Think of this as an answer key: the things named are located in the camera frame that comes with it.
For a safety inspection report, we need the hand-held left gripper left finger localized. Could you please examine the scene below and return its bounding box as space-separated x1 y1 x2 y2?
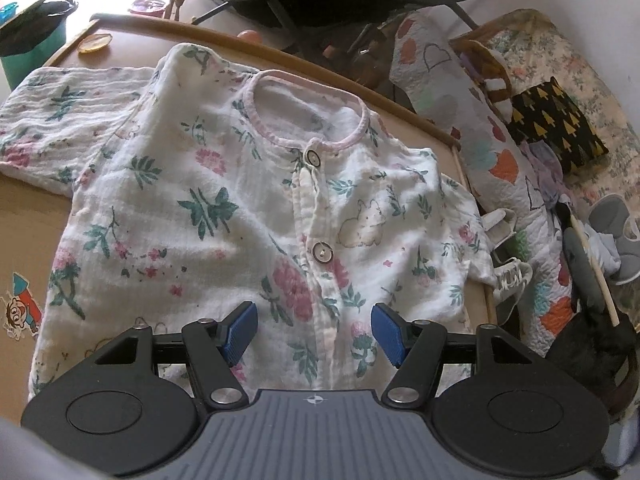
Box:
95 301 259 407

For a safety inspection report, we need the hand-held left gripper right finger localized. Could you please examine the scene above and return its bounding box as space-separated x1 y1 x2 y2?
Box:
371 302 548 407

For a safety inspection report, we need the white floral baby garment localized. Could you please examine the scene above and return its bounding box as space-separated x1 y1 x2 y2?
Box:
0 42 496 396

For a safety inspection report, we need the wooden stick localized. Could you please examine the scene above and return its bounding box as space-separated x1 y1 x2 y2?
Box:
570 214 622 327

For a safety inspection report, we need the cartoon boy sticker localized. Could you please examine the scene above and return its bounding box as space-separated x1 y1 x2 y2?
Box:
0 272 45 342

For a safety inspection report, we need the lilac cloth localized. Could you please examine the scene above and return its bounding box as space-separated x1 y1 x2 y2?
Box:
522 141 576 211

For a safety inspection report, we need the heart print quilt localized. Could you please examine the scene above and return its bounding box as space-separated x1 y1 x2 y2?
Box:
389 10 576 356

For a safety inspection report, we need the wooden table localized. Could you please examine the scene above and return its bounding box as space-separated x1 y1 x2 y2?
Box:
0 12 501 396

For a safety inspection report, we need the grey slipper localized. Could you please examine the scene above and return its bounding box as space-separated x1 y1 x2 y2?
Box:
607 240 640 286
587 195 640 241

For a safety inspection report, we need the brown glass jar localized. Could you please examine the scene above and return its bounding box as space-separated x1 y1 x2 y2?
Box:
350 42 398 92

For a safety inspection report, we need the black tree print pillow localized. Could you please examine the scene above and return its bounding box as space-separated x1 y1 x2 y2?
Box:
510 76 610 176

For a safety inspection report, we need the small amber dish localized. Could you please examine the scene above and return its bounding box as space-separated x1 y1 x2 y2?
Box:
78 33 112 55

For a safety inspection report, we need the floral bed sheet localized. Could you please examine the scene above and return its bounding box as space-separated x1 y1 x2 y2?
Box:
450 9 640 221

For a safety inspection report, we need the black bag on bin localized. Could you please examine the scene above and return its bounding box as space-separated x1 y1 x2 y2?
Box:
0 0 80 92

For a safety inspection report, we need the woven basket with handle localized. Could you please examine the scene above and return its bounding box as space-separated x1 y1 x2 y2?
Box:
450 24 515 111

